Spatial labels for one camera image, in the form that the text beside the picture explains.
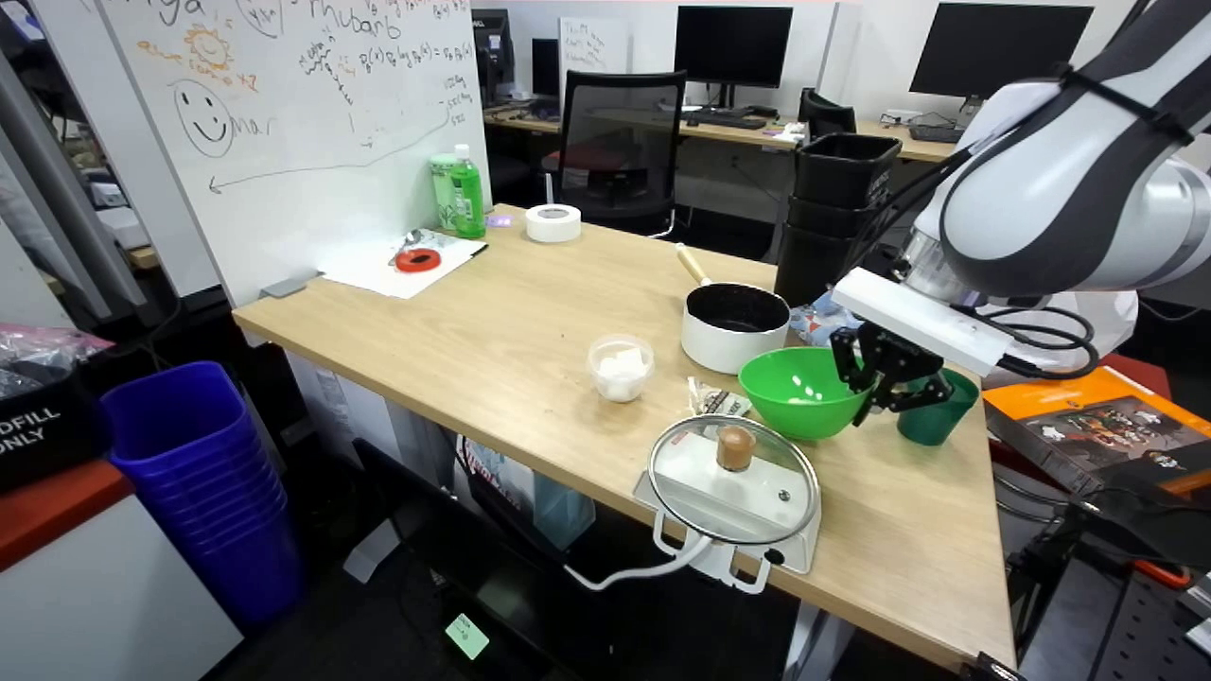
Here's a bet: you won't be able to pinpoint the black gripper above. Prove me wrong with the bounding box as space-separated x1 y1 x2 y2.
829 322 954 426

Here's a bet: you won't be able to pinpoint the green plastic bowl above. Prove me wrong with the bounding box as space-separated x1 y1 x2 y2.
738 344 887 447

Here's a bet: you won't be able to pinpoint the white pot with black interior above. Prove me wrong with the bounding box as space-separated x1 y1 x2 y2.
676 281 795 380

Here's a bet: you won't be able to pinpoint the small clear bowl white contents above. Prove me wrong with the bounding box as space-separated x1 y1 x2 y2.
582 334 660 404

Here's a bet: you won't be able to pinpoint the dark green plastic cup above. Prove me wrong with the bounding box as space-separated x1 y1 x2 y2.
893 366 984 450

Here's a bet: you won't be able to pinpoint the black landfill bin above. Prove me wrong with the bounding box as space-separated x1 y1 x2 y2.
773 192 893 310
792 133 903 211

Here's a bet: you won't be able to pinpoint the glass lid with wooden knob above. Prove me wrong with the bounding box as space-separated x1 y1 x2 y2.
647 411 824 550

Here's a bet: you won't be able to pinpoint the small snack packet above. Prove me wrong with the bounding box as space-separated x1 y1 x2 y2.
681 375 748 421

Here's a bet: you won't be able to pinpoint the white kitchen scale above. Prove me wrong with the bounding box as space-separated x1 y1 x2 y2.
561 430 824 599

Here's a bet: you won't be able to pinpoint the black keyboard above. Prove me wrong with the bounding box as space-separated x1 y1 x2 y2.
903 111 971 149

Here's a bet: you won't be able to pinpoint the long wooden office desk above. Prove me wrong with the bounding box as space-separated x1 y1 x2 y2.
486 105 961 168

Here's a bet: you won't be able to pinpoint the red topped white cabinet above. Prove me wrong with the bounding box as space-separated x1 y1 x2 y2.
1110 352 1176 399
0 458 244 681

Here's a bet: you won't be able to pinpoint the black mesh office chair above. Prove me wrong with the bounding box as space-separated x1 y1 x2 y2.
549 69 690 240

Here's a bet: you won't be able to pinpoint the large black computer monitor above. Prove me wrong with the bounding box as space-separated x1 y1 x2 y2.
910 0 1096 105

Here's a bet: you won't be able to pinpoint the white tape roll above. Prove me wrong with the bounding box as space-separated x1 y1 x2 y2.
522 202 588 245

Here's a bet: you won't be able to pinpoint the small whiteboard with writing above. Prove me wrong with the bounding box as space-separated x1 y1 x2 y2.
555 10 635 77

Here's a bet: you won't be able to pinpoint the green wipes bottle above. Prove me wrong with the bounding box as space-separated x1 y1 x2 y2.
426 144 491 242

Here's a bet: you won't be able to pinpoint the white tray with red item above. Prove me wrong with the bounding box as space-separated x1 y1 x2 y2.
313 227 491 303

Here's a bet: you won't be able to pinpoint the whiteboard with smiley drawing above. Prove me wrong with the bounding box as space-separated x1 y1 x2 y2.
95 0 491 310

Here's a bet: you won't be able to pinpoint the stack of blue bins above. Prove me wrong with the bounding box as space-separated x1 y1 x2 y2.
95 358 309 634

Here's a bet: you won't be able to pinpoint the crinkly clear plastic bag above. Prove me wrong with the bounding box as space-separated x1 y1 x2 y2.
0 322 117 385

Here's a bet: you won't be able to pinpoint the black bin with white text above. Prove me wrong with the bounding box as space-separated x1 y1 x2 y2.
0 362 115 497

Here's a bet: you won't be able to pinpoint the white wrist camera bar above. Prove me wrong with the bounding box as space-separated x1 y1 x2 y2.
829 266 1014 380

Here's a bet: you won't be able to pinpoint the black cable bundle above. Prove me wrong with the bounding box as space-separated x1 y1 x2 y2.
979 298 1105 380

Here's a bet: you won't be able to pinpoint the red tape ring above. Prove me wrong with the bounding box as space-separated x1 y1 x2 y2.
395 242 447 278

